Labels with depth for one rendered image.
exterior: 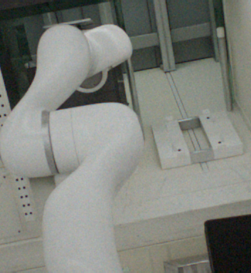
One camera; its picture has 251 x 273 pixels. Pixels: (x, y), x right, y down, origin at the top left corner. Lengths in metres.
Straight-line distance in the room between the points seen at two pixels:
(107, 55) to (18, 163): 0.40
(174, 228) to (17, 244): 0.36
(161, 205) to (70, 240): 0.71
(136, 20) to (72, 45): 1.21
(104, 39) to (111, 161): 0.44
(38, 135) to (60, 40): 0.16
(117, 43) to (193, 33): 0.95
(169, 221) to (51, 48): 0.62
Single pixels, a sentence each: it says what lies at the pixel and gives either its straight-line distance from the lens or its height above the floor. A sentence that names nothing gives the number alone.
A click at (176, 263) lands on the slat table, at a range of 1.60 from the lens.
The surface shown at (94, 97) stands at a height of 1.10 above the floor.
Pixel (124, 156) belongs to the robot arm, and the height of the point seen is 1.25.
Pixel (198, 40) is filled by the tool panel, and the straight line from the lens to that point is 2.36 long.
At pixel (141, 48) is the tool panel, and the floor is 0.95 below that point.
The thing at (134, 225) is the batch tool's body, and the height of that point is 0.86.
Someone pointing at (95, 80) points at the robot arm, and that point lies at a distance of 1.46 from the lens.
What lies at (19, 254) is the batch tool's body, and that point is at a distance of 1.61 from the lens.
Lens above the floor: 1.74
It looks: 23 degrees down
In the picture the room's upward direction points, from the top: 10 degrees counter-clockwise
